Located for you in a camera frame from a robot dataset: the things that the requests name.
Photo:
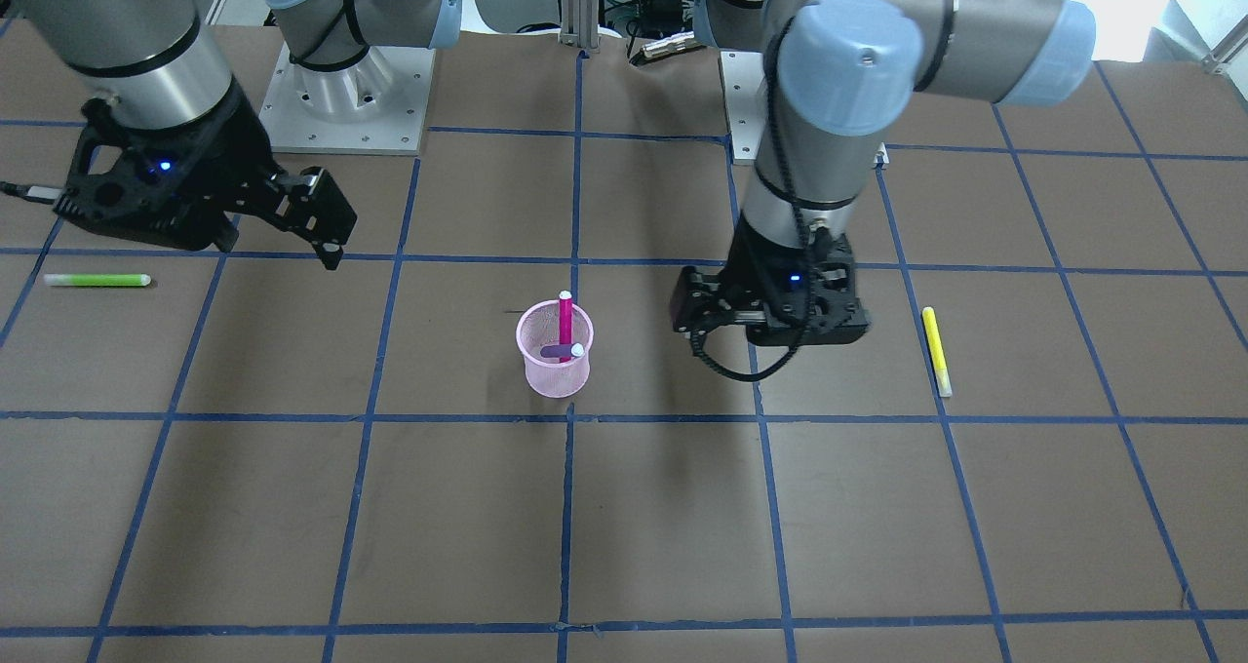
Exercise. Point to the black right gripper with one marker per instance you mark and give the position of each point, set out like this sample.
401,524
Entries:
237,156

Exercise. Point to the black power adapter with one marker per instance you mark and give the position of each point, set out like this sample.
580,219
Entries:
663,9

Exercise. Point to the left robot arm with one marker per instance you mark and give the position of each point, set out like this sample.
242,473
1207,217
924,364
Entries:
837,74

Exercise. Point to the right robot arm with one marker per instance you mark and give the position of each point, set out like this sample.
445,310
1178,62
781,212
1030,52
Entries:
156,61

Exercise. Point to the pink pen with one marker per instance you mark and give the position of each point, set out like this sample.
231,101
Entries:
566,327

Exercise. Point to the pink mesh cup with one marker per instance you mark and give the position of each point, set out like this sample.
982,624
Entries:
538,327

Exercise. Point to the aluminium frame post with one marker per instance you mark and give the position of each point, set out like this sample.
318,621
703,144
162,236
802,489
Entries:
579,25

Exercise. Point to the green pen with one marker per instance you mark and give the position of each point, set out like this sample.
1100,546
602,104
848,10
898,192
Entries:
76,280

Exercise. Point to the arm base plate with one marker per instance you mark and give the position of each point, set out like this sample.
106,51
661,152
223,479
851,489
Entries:
376,107
744,100

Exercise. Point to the purple pen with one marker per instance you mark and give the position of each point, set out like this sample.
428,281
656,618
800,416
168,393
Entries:
563,352

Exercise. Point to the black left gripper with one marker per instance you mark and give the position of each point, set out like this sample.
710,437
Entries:
698,310

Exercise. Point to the yellow pen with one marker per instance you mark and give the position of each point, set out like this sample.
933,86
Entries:
938,358

